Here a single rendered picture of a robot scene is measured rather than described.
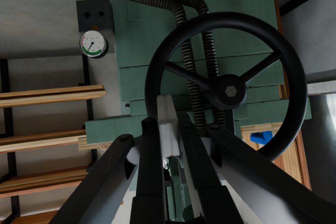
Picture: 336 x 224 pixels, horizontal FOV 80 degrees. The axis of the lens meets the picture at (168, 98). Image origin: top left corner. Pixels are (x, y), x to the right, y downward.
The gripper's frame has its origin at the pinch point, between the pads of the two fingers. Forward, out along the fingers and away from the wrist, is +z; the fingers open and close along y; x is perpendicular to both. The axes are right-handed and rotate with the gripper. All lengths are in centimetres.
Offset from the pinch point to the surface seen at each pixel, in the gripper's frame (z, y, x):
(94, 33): 33.4, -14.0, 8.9
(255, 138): 107, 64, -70
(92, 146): 44, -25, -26
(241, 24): 19.8, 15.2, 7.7
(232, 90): 14.5, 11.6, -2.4
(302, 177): 123, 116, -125
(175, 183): 54, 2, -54
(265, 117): 30.7, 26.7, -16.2
